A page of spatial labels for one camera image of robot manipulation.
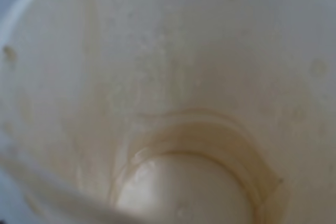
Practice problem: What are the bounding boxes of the blue sleeved glass cup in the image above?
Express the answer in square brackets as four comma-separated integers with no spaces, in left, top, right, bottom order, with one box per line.
[1,0,335,223]

